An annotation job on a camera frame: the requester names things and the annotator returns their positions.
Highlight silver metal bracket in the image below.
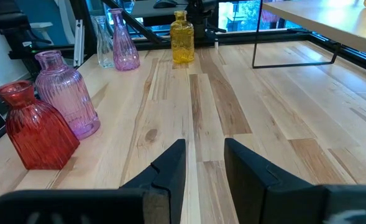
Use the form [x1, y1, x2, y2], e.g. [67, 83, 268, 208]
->
[73, 19, 86, 68]

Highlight red square ribbed glass vase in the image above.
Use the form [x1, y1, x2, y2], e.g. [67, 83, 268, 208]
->
[0, 80, 81, 171]

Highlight grey desk top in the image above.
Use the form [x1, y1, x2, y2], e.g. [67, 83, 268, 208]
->
[129, 0, 191, 19]

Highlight slender clear glass vase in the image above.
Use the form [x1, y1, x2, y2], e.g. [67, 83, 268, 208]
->
[92, 15, 116, 69]

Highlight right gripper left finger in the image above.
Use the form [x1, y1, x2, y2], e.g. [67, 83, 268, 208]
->
[0, 139, 186, 224]

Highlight wooden shelf, black metal legs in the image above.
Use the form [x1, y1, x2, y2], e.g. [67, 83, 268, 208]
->
[251, 0, 366, 69]

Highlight black computer mouse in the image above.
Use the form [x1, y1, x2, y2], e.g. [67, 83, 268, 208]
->
[153, 0, 179, 9]

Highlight fluted pink flared-neck vase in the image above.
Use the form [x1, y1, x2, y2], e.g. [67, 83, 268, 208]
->
[108, 7, 141, 72]

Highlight ribbed pink glass bottle vase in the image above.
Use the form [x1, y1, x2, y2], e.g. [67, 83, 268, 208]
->
[34, 50, 101, 141]

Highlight yellow embossed glass bottle vase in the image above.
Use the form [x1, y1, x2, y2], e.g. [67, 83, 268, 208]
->
[169, 10, 196, 65]

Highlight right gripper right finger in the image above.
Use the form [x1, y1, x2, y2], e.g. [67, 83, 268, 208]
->
[224, 138, 366, 224]

